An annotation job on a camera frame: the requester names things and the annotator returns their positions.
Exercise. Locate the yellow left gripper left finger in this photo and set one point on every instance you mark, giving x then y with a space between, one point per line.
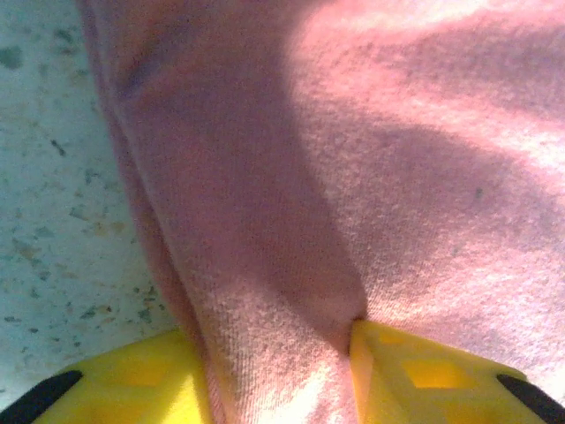
132 388

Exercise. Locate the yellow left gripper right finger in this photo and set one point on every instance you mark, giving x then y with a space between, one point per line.
432 388

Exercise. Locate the pink t-shirt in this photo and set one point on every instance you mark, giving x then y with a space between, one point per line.
353 176

